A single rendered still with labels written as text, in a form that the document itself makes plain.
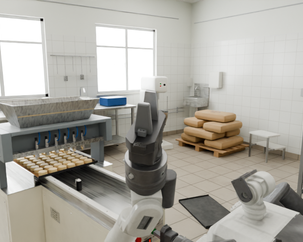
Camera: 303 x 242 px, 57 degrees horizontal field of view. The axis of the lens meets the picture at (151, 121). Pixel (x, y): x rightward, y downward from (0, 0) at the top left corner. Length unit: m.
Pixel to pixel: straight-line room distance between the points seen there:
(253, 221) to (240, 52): 5.19
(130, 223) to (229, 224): 0.28
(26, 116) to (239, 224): 1.32
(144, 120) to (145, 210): 0.21
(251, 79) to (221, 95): 0.79
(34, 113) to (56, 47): 3.51
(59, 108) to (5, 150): 0.39
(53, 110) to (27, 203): 0.56
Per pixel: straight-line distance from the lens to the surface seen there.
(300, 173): 2.42
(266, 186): 0.83
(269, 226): 0.83
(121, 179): 1.63
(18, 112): 1.72
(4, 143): 1.68
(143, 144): 0.49
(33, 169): 1.88
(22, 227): 1.88
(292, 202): 1.02
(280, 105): 5.41
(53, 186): 1.70
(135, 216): 0.63
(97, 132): 2.04
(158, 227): 1.44
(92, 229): 1.41
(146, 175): 0.56
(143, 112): 0.48
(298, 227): 0.86
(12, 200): 1.79
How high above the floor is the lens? 1.51
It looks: 10 degrees down
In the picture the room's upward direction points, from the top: straight up
